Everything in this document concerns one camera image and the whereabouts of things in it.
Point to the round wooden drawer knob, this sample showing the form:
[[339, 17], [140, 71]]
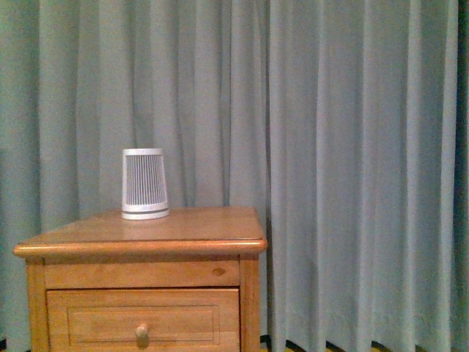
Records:
[[142, 335]]

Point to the grey-green curtain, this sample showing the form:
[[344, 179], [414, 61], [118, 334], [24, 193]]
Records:
[[344, 123]]

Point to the wooden nightstand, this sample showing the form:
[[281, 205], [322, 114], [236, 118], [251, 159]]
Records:
[[191, 248]]

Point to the wooden nightstand drawer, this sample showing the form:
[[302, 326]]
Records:
[[178, 319]]

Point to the white slatted table lamp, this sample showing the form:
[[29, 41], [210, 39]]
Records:
[[144, 192]]

